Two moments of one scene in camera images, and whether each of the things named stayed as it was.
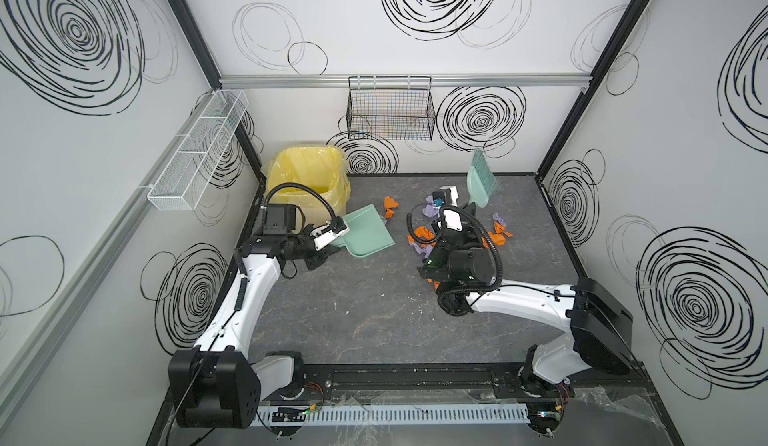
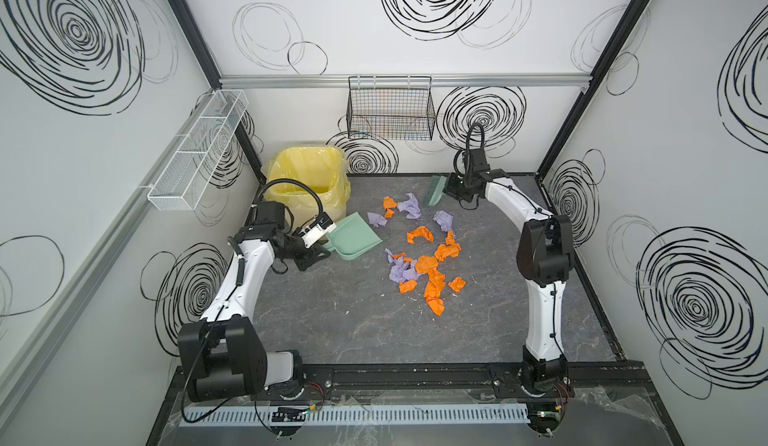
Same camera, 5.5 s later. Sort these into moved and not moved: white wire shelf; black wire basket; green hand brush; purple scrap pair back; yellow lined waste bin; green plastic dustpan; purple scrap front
Moved: green plastic dustpan; green hand brush; purple scrap front; purple scrap pair back
Not moved: yellow lined waste bin; white wire shelf; black wire basket
